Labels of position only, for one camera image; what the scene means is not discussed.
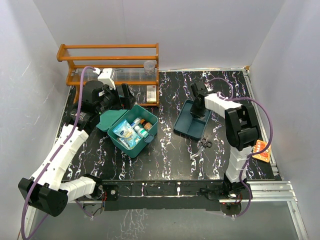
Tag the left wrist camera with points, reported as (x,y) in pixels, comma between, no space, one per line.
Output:
(106,76)

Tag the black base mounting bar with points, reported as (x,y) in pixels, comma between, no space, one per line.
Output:
(115,195)

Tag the cotton swab bag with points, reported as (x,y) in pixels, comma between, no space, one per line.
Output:
(126,135)

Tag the black handled scissors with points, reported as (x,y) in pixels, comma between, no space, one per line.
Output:
(205,143)

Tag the blue white spray can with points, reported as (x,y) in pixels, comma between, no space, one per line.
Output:
(136,122)

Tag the orange wooden shelf rack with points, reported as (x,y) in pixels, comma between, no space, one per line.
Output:
(127,60)

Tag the teal divided tray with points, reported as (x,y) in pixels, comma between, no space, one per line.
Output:
(189,126)

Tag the teal medicine kit box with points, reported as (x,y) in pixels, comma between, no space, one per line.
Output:
(112,118)

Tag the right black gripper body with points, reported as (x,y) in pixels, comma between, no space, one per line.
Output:
(197,111)

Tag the clear plastic measuring cup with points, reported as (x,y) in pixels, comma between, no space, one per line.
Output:
(149,66)

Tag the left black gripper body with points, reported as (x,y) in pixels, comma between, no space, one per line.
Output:
(112,100)

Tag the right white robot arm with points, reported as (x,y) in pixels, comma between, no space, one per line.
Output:
(241,128)

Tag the white green pill bottle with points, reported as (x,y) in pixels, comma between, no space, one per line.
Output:
(140,131)

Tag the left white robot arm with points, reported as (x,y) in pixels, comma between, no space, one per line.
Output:
(44,190)

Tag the brown syrup bottle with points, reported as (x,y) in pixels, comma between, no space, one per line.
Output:
(146,124)

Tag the white upright medicine box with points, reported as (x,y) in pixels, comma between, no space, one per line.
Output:
(151,94)

